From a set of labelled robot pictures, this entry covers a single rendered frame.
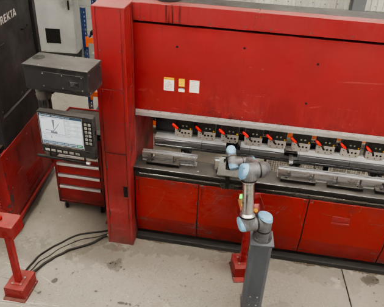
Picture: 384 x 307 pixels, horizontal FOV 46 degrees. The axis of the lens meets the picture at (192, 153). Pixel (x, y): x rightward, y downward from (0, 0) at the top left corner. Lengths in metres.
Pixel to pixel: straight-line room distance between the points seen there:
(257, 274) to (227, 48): 1.79
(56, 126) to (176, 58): 1.06
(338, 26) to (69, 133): 2.11
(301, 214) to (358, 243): 0.60
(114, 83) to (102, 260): 1.73
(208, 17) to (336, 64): 1.02
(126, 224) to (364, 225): 2.17
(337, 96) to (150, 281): 2.27
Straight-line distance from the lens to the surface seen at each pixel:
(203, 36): 3.55
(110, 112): 3.76
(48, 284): 4.35
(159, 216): 4.37
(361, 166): 4.37
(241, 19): 3.46
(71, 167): 4.68
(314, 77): 3.63
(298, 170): 4.05
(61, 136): 3.56
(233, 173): 3.82
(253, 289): 3.88
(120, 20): 3.43
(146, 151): 4.12
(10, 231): 3.75
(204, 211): 4.23
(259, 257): 3.62
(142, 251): 4.50
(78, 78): 3.28
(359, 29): 3.53
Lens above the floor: 3.17
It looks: 32 degrees down
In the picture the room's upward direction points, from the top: 3 degrees clockwise
